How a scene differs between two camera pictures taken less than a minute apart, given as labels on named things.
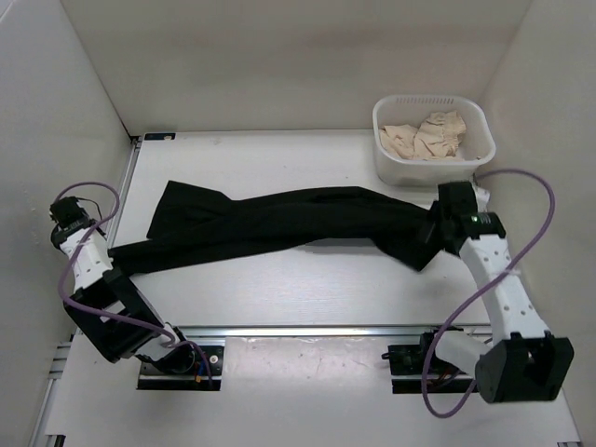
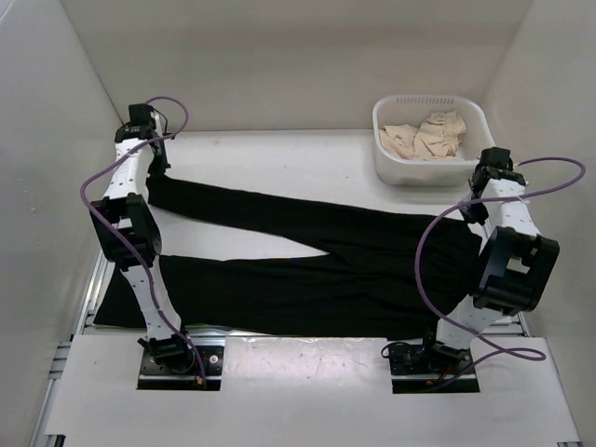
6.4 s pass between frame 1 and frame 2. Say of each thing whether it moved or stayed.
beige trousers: stayed
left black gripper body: moved
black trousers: moved
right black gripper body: moved
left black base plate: stayed
